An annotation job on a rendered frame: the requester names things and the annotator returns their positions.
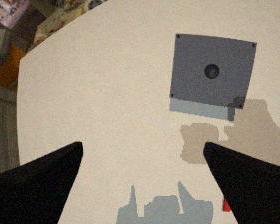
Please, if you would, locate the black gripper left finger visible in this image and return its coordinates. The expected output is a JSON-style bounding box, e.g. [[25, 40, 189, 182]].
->
[[0, 141, 84, 224]]

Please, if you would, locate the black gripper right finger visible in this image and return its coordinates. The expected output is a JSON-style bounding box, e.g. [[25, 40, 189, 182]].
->
[[204, 141, 280, 224]]

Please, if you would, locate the grey sloped panel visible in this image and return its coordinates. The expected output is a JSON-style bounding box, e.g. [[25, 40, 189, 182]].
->
[[169, 34, 257, 109]]

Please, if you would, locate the dark red peg with grey band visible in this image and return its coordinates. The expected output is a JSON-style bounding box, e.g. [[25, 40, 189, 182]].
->
[[222, 197, 230, 212]]

